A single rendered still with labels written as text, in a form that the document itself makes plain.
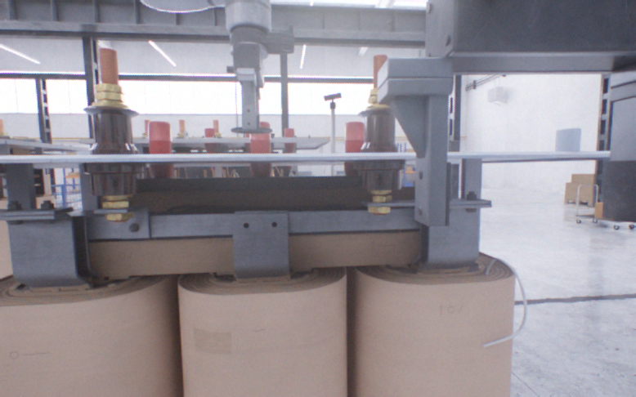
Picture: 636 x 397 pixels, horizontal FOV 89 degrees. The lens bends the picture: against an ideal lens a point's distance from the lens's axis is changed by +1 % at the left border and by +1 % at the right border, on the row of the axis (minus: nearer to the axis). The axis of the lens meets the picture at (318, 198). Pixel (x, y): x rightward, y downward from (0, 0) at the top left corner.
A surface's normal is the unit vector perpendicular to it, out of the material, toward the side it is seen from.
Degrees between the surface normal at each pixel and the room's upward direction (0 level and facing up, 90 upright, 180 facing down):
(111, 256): 90
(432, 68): 90
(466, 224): 90
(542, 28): 90
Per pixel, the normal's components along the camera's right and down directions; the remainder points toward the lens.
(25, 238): 0.11, 0.09
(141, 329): 0.80, 0.04
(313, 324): 0.43, 0.07
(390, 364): -0.51, 0.08
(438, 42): -1.00, 0.01
